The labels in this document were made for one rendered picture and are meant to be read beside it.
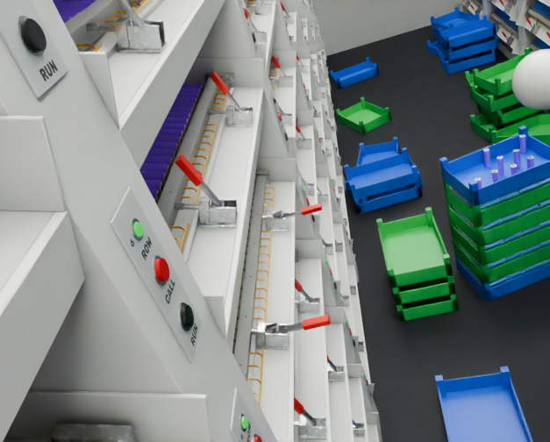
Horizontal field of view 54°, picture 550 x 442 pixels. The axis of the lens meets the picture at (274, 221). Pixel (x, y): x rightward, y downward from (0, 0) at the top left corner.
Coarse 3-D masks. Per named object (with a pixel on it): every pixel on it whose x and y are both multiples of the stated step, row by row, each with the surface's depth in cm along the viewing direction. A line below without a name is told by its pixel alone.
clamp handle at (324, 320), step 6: (312, 318) 69; (318, 318) 68; (324, 318) 68; (294, 324) 69; (300, 324) 69; (306, 324) 68; (312, 324) 68; (318, 324) 68; (324, 324) 68; (276, 330) 69; (282, 330) 69; (288, 330) 69; (294, 330) 69
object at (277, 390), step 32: (288, 160) 103; (288, 192) 102; (288, 256) 86; (288, 288) 80; (288, 320) 74; (256, 352) 69; (288, 352) 69; (256, 384) 65; (288, 384) 65; (288, 416) 62
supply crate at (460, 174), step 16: (496, 144) 176; (512, 144) 178; (528, 144) 177; (544, 144) 168; (464, 160) 177; (480, 160) 178; (496, 160) 177; (512, 160) 175; (544, 160) 170; (448, 176) 173; (464, 176) 176; (480, 176) 173; (512, 176) 160; (528, 176) 161; (544, 176) 162; (464, 192) 165; (480, 192) 160; (496, 192) 161
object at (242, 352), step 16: (256, 176) 103; (256, 192) 98; (256, 208) 93; (256, 224) 89; (256, 240) 86; (256, 256) 82; (256, 272) 79; (256, 288) 78; (240, 304) 73; (240, 320) 71; (240, 336) 68; (240, 352) 66; (240, 368) 64
